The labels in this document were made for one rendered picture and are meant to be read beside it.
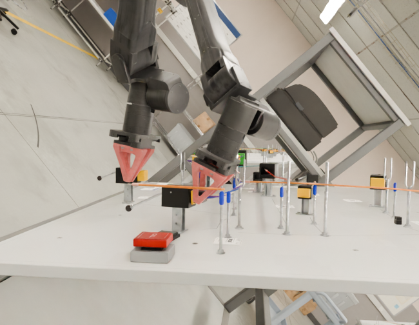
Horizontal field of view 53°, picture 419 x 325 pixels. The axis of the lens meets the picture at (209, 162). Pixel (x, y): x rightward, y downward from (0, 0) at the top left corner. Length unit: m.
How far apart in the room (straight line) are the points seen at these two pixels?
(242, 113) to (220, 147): 0.07
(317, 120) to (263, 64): 6.57
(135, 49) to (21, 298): 0.50
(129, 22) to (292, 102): 1.22
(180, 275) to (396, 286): 0.28
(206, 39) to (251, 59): 7.55
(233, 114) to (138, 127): 0.19
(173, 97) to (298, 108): 1.15
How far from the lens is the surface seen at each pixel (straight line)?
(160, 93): 0.78
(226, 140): 0.76
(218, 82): 0.80
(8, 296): 0.87
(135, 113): 0.83
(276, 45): 8.50
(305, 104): 1.89
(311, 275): 0.60
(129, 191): 1.21
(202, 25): 0.92
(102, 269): 0.62
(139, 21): 0.76
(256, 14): 8.62
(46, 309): 0.92
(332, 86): 2.40
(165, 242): 0.63
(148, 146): 0.84
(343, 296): 4.82
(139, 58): 0.81
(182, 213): 0.84
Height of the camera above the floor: 1.31
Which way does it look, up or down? 6 degrees down
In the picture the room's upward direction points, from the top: 51 degrees clockwise
